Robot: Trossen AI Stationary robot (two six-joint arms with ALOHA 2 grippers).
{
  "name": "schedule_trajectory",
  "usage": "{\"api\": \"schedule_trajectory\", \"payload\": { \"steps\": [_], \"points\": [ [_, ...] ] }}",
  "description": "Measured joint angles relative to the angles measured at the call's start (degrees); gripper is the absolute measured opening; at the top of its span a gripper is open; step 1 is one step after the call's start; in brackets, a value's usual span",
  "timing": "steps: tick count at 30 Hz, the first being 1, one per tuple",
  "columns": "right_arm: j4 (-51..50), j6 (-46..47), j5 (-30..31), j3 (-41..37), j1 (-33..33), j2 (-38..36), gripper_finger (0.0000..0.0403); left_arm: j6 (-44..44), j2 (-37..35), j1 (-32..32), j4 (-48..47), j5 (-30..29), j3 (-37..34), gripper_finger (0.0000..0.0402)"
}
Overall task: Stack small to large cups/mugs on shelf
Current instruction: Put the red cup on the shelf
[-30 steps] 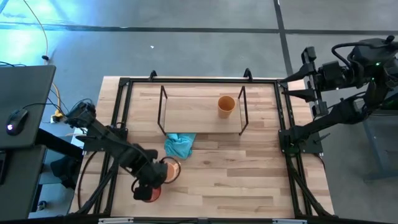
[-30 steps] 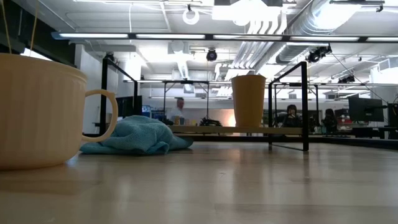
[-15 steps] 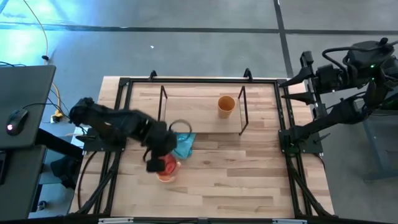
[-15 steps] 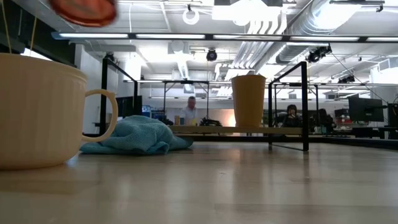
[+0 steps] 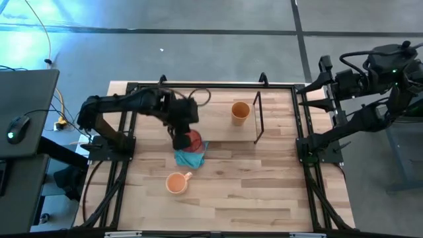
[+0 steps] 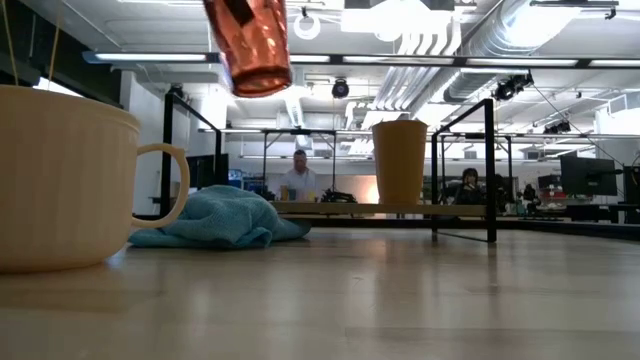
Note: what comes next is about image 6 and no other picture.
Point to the black background rig frame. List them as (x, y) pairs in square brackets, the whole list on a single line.
[(480, 135), (300, 132)]

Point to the black aluminium rig frame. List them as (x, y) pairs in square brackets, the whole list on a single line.
[(336, 59)]

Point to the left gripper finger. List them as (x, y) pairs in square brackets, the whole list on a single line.
[(241, 11)]

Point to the large black monitor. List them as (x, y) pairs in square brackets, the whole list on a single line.
[(588, 176)]

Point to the dark monitor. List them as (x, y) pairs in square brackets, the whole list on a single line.
[(202, 171)]

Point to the red translucent cup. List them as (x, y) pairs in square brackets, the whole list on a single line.
[(257, 60)]

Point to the red storage box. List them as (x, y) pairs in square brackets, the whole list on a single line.
[(555, 196)]

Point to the silver ceiling duct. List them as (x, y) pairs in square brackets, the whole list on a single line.
[(500, 35)]

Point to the teal microfibre cloth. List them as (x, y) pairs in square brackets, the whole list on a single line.
[(220, 220)]

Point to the round black ceiling camera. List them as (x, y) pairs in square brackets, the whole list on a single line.
[(340, 88)]

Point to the person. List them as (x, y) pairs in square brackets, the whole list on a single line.
[(469, 192), (299, 182)]

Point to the black-framed wooden shelf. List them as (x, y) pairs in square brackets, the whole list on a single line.
[(330, 209)]

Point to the orange plastic tumbler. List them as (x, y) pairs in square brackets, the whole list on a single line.
[(400, 165)]

